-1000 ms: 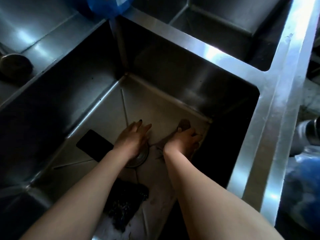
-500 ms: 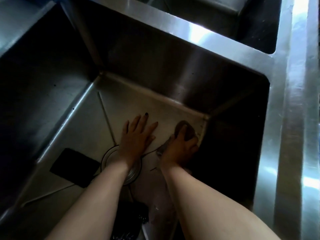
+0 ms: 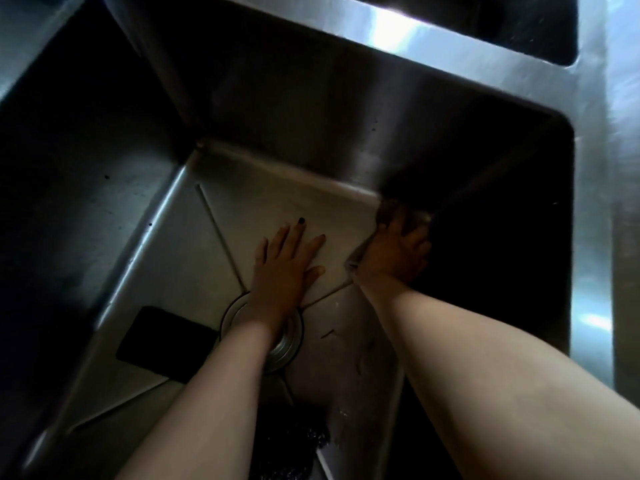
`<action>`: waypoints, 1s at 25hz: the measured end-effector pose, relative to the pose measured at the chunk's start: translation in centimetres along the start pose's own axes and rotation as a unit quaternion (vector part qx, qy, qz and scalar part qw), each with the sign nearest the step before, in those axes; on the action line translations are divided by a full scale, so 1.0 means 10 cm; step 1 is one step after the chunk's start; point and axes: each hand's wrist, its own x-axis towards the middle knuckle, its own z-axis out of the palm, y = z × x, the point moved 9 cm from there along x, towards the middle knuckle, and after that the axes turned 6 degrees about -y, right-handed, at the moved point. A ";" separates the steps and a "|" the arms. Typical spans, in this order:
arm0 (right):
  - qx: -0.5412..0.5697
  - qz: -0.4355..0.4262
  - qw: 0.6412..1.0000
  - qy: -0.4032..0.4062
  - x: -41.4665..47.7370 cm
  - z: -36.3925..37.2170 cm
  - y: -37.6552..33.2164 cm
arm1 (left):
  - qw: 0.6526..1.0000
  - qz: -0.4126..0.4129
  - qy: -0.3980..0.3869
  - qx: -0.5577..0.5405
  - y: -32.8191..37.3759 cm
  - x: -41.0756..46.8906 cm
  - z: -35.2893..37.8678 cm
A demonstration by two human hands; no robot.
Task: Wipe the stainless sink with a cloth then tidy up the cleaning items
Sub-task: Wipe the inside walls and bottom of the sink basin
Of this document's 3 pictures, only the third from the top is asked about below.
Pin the black steel wool scourer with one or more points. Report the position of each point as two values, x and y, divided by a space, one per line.
287 442

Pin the person's left hand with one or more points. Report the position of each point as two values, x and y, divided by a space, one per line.
282 279

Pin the metal sink stopper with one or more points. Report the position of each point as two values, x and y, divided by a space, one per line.
285 344

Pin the stainless steel double sink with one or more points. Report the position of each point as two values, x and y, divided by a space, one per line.
325 119

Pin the person's right forearm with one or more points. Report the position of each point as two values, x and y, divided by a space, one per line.
475 384

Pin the person's right hand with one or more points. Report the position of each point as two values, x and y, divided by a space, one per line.
395 254

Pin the person's left forearm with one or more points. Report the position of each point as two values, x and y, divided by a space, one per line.
205 404

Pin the black rectangular sponge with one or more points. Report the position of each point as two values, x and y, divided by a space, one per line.
165 342

